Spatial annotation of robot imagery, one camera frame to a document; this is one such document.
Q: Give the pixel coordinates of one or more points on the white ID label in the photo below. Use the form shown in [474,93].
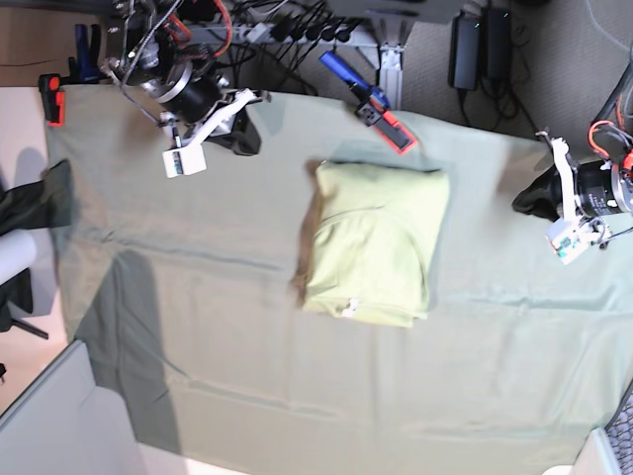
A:
[350,310]

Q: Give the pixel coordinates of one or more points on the light green T-shirt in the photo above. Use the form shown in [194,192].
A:
[372,234]

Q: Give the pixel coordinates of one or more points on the white cylinder roll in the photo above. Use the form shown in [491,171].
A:
[18,251]

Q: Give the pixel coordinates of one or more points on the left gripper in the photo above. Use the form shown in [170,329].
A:
[556,187]

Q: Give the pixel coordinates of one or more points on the aluminium frame post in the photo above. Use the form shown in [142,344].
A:
[391,30]

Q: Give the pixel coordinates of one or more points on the black power adapter brick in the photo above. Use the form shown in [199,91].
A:
[464,52]

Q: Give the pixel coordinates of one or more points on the white power strip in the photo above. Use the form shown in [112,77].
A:
[331,33]

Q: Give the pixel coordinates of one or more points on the blue orange bar clamp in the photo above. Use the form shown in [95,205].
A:
[374,109]

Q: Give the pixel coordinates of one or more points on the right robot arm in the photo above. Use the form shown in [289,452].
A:
[159,56]

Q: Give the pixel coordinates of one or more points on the red black clamp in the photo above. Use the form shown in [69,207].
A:
[53,98]

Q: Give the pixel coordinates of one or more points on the dark green cloth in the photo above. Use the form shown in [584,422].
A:
[45,204]

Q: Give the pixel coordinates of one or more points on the grey-green table cloth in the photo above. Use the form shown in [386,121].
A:
[185,292]

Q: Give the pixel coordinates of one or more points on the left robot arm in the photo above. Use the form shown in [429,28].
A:
[605,184]

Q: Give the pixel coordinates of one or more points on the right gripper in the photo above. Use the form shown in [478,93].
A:
[227,124]

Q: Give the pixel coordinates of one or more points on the white plastic bin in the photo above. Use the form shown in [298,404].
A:
[64,423]

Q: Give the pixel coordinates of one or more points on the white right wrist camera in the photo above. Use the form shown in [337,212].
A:
[184,161]

